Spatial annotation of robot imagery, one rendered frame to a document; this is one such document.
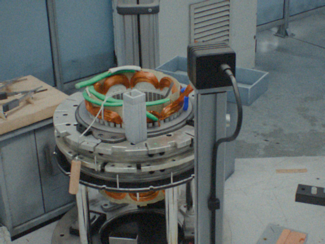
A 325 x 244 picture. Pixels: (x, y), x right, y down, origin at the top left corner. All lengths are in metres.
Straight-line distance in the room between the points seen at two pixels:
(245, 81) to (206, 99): 0.85
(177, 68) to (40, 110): 0.42
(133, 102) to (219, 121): 0.40
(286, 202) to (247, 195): 0.09
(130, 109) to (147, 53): 0.59
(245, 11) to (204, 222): 3.22
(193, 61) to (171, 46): 2.92
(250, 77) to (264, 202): 0.30
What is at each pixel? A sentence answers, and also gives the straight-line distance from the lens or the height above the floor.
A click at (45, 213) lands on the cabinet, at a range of 1.48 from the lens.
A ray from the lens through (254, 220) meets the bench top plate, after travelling 1.47.
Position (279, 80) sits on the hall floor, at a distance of 4.23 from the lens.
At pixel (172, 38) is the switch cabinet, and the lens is 3.57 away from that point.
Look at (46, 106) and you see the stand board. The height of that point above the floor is 1.06.
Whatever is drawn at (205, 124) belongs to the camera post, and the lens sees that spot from 0.69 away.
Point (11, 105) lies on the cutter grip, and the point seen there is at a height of 1.09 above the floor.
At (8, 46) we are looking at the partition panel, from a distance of 3.64.
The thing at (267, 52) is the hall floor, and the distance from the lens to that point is 4.70.
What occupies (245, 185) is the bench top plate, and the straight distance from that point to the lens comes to 1.59.
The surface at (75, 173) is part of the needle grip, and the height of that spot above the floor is 1.04.
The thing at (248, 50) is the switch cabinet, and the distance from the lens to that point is 4.03.
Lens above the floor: 1.63
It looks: 27 degrees down
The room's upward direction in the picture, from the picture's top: 2 degrees counter-clockwise
